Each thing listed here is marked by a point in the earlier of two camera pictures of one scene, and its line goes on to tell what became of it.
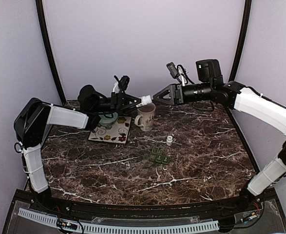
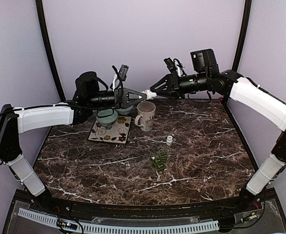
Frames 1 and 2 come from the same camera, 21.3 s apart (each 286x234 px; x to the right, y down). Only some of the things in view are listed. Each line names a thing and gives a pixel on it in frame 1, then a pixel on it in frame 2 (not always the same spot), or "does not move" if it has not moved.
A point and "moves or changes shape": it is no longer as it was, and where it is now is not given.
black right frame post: (243, 40) does not move
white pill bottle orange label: (145, 100) → (150, 95)
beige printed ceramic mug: (145, 117) does not move
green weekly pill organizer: (155, 156) moves or changes shape
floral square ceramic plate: (119, 134) does not move
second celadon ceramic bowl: (108, 122) does not move
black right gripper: (176, 94) → (172, 83)
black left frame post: (40, 16) does not move
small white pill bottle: (169, 140) does not move
